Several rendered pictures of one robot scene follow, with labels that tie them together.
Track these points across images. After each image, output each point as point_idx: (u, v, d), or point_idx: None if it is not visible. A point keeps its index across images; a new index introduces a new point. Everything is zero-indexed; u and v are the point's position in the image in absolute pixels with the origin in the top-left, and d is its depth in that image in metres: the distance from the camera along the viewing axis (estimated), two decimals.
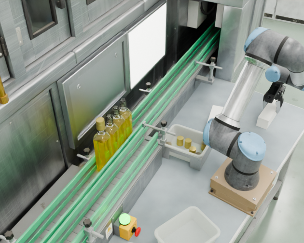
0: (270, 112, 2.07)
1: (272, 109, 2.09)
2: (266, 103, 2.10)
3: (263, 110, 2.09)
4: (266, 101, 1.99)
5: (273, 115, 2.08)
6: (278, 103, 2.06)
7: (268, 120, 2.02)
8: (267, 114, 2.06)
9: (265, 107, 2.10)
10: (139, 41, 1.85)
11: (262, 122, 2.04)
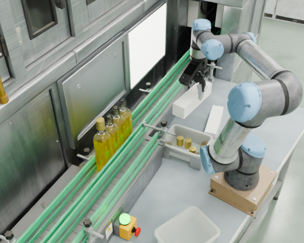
0: (190, 98, 1.66)
1: (194, 94, 1.69)
2: (187, 87, 1.69)
3: (183, 95, 1.68)
4: (181, 82, 1.59)
5: (194, 102, 1.68)
6: (199, 87, 1.65)
7: (184, 107, 1.61)
8: (185, 100, 1.65)
9: (186, 92, 1.70)
10: (139, 41, 1.85)
11: (177, 109, 1.64)
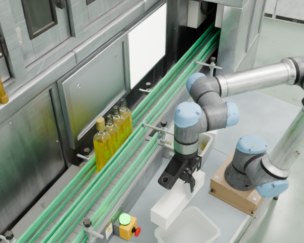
0: (175, 200, 1.23)
1: (180, 193, 1.25)
2: None
3: (165, 194, 1.25)
4: (161, 185, 1.15)
5: (180, 205, 1.24)
6: (186, 186, 1.21)
7: (166, 217, 1.18)
8: (168, 203, 1.22)
9: (169, 189, 1.26)
10: (139, 41, 1.85)
11: (157, 218, 1.20)
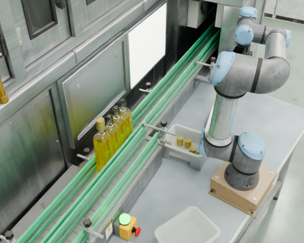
0: None
1: None
2: None
3: None
4: None
5: None
6: None
7: None
8: None
9: None
10: (139, 41, 1.85)
11: None
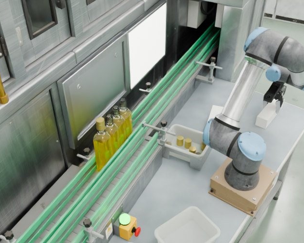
0: (270, 112, 2.07)
1: (272, 109, 2.09)
2: (267, 103, 2.10)
3: (263, 109, 2.09)
4: (266, 100, 1.99)
5: (273, 115, 2.08)
6: (278, 103, 2.05)
7: (267, 120, 2.02)
8: (266, 113, 2.06)
9: (265, 107, 2.10)
10: (139, 41, 1.85)
11: (261, 121, 2.04)
